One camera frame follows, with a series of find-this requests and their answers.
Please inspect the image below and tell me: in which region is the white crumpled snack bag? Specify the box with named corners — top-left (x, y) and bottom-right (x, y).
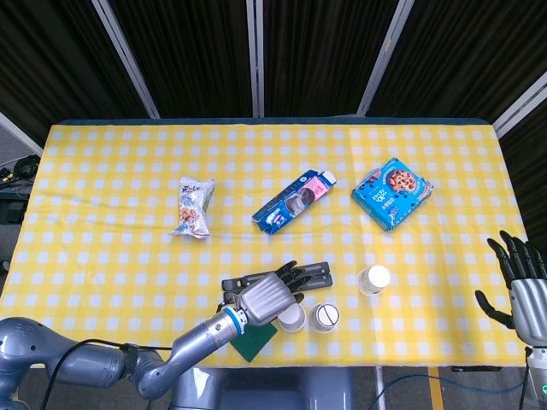
top-left (169, 176), bottom-right (216, 238)

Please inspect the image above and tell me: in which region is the yellow white checkered tablecloth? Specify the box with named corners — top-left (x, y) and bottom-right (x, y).
top-left (0, 123), bottom-right (547, 369)

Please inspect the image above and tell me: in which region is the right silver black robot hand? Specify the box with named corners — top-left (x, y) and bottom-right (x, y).
top-left (474, 230), bottom-right (547, 343)

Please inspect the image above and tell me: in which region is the white cup black line bottom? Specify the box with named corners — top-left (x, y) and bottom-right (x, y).
top-left (308, 302), bottom-right (341, 334)

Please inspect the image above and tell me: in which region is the black cable bundle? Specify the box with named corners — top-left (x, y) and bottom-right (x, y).
top-left (0, 154), bottom-right (42, 190)

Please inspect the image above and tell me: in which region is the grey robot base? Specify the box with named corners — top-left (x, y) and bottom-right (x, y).
top-left (170, 366), bottom-right (356, 410)

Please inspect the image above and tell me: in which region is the green yellow sponge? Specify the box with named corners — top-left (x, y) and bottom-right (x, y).
top-left (229, 322), bottom-right (279, 364)

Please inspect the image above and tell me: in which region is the blue pink cookie box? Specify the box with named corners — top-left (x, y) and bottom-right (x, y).
top-left (251, 169), bottom-right (337, 235)

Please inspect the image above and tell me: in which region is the white cup blue flower print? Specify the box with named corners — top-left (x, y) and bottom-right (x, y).
top-left (277, 302), bottom-right (308, 334)

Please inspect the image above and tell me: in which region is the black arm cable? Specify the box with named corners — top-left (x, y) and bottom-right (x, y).
top-left (42, 338), bottom-right (174, 388)

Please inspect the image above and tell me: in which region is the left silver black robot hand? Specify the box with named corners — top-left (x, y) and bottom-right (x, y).
top-left (232, 260), bottom-right (313, 326)

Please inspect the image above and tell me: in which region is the black folding stand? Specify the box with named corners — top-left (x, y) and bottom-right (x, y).
top-left (221, 261), bottom-right (334, 306)

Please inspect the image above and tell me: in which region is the white cup green leaf print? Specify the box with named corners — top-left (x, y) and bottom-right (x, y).
top-left (356, 264), bottom-right (391, 296)

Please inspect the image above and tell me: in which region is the white partition post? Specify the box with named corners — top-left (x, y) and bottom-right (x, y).
top-left (245, 0), bottom-right (266, 118)
top-left (494, 70), bottom-right (547, 138)
top-left (356, 0), bottom-right (412, 117)
top-left (91, 0), bottom-right (161, 120)
top-left (0, 110), bottom-right (44, 157)

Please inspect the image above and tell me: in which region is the white table leg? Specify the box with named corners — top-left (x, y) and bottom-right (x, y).
top-left (374, 366), bottom-right (386, 410)

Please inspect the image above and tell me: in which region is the dark pleated curtain panel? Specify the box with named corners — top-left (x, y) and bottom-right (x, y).
top-left (0, 0), bottom-right (146, 133)
top-left (262, 0), bottom-right (401, 117)
top-left (109, 0), bottom-right (253, 120)
top-left (367, 0), bottom-right (547, 123)

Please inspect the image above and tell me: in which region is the blue floor cable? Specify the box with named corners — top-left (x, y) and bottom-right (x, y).
top-left (374, 373), bottom-right (527, 410)

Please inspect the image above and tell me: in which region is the blue chocolate chip cookie box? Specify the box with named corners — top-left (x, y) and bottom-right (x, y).
top-left (350, 156), bottom-right (434, 233)

